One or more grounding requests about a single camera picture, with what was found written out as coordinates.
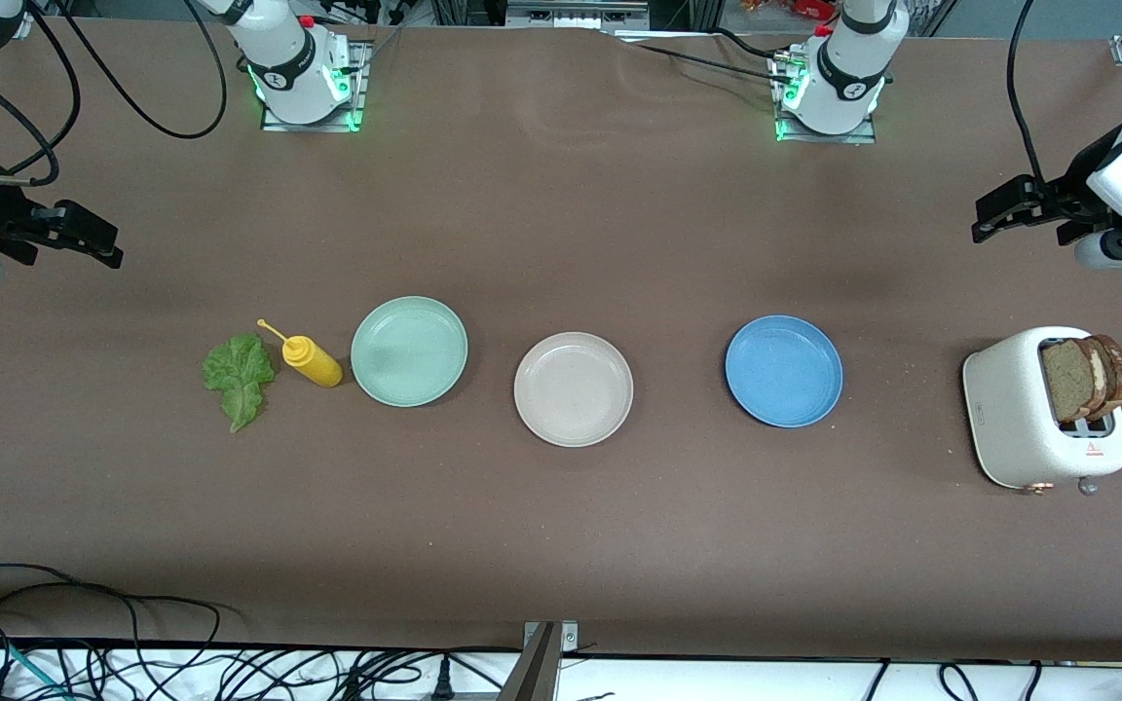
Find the light crust bread slice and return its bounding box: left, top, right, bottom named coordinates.
left=1041, top=337, right=1110, bottom=424

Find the green lettuce leaf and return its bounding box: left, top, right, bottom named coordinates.
left=203, top=333, right=277, bottom=434

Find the dark crust bread slice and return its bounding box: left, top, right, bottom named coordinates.
left=1092, top=334, right=1122, bottom=420

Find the yellow squeeze bottle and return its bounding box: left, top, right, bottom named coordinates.
left=257, top=318, right=344, bottom=389

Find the blue plate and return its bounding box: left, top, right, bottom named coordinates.
left=725, top=314, right=844, bottom=428

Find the mint green plate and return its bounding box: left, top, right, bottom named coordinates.
left=351, top=296, right=469, bottom=408

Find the beige plate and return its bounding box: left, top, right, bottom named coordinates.
left=513, top=332, right=635, bottom=448

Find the white toaster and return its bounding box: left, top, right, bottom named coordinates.
left=961, top=326, right=1122, bottom=496

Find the red plastic item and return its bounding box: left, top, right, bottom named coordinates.
left=741, top=0, right=840, bottom=20

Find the grey metal control box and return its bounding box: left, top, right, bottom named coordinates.
left=505, top=0, right=650, bottom=30

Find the black right arm loop cable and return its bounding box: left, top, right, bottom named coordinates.
left=30, top=0, right=229, bottom=140

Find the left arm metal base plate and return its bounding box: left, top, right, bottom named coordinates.
left=770, top=49, right=879, bottom=145

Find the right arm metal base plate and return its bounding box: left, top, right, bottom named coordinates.
left=261, top=39, right=369, bottom=132

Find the black base power cable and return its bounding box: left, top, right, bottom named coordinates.
left=610, top=29, right=796, bottom=84

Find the long black looped cable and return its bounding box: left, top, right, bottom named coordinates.
left=0, top=563, right=223, bottom=648

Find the black cable tangle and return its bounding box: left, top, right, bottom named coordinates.
left=0, top=584, right=523, bottom=701

